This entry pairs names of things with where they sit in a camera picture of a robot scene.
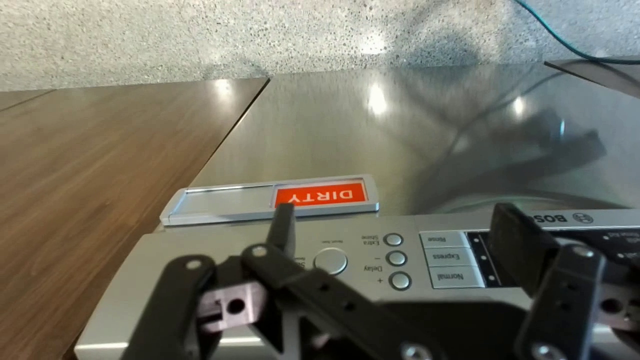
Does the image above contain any stainless steel dishwasher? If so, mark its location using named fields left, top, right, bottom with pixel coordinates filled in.
left=72, top=62, right=640, bottom=360

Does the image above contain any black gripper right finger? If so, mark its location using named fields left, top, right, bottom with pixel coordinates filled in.
left=488, top=199, right=640, bottom=360

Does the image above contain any clean dirty magnet sign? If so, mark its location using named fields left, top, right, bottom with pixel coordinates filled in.
left=159, top=173, right=380, bottom=227

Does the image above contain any teal power cable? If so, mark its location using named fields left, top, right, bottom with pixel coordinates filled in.
left=515, top=0, right=640, bottom=68

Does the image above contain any wood cabinet door panel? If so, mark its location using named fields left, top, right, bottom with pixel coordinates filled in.
left=0, top=78, right=266, bottom=360

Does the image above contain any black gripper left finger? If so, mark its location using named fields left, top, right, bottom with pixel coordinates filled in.
left=121, top=205, right=414, bottom=360

